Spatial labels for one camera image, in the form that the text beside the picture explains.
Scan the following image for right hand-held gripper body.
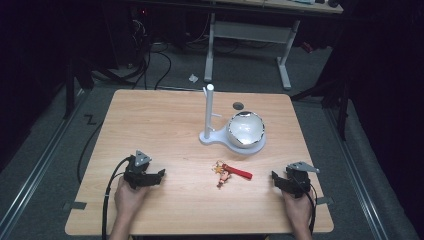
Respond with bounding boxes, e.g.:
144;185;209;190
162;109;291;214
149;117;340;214
281;161;321;198

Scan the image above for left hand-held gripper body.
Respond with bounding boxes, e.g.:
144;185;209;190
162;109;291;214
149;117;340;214
123;149;153;190

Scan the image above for person's right hand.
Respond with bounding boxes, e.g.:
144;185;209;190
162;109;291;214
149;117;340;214
282;189;315;229

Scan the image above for person's left hand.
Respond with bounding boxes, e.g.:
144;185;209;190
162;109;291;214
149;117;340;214
113;181;151;219

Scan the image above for white bowl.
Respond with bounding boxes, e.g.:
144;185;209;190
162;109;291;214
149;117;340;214
226;110;266;149

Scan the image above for black metal stand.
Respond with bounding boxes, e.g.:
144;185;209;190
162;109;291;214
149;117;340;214
289;63;352;142
62;54;96;120

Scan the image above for small red object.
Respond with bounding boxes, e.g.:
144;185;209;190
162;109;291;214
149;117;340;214
300;41;315;55

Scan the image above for white-legged desk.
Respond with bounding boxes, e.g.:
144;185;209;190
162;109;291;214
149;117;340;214
202;0;344;92

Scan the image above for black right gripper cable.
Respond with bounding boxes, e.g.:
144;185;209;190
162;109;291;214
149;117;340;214
292;178;318;235

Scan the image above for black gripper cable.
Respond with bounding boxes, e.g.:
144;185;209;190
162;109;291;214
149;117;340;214
101;155;132;240
292;178;318;235

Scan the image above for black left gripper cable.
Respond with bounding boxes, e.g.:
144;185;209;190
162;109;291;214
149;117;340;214
101;155;132;240

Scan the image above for figure keychain with red strap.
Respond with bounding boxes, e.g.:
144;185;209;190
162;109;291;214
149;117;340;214
211;159;254;190

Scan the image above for thin black floor cable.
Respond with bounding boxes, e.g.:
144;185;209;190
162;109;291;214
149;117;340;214
76;120;105;185

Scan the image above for metal floor rail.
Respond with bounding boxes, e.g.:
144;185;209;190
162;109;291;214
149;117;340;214
323;105;392;240
0;89;88;236

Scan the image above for white stand with post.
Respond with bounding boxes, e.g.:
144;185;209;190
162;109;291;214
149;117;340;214
198;83;268;156

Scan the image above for black floor cables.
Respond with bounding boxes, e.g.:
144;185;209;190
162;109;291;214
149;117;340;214
93;18;173;91

